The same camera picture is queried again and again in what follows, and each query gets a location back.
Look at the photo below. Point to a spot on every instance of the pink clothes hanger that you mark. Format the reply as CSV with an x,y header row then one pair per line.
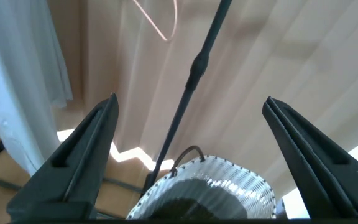
x,y
154,26

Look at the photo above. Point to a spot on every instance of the pale grey shorts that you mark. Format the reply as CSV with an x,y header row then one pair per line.
x,y
17,77

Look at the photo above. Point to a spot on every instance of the black clothes rack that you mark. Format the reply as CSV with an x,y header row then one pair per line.
x,y
199,67

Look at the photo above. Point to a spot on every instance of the white laundry basket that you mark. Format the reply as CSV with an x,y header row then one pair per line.
x,y
222,174

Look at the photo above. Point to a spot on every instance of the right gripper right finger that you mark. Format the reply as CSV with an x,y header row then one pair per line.
x,y
328,174

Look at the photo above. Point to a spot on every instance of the beige curtain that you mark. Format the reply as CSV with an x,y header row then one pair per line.
x,y
275,62

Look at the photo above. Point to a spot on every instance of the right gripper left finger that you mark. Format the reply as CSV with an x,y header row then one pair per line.
x,y
73,174

